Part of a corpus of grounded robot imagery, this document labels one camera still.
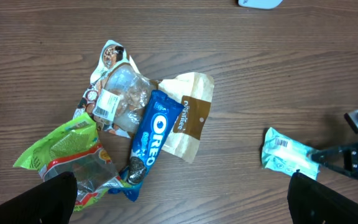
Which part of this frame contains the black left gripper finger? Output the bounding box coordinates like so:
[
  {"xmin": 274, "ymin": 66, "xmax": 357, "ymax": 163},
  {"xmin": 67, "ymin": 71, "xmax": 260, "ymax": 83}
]
[{"xmin": 0, "ymin": 172, "xmax": 78, "ymax": 224}]

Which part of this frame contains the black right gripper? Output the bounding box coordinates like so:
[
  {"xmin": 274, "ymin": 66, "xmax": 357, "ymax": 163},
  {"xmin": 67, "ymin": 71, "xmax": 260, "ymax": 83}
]
[{"xmin": 287, "ymin": 142, "xmax": 358, "ymax": 224}]

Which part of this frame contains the white snack packet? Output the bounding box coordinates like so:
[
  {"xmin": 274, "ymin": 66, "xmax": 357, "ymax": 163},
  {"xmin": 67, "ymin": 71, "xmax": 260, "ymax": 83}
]
[{"xmin": 261, "ymin": 128, "xmax": 319, "ymax": 180}]

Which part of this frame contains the green snack packet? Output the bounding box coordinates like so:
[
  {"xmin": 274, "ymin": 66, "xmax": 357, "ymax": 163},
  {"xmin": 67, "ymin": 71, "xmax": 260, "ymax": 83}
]
[{"xmin": 13, "ymin": 113, "xmax": 130, "ymax": 211}]

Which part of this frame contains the beige pastry snack packet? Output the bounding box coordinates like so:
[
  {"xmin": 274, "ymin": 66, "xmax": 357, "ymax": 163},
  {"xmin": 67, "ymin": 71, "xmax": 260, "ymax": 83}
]
[{"xmin": 73, "ymin": 40, "xmax": 214, "ymax": 163}]

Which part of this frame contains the blue oreo packet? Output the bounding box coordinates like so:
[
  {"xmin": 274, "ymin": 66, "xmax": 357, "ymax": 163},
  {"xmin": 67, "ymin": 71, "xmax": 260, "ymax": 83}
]
[{"xmin": 108, "ymin": 90, "xmax": 184, "ymax": 202}]

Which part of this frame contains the white barcode scanner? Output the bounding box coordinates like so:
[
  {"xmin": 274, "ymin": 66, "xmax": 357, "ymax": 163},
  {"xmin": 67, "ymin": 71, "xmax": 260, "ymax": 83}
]
[{"xmin": 238, "ymin": 0, "xmax": 283, "ymax": 10}]

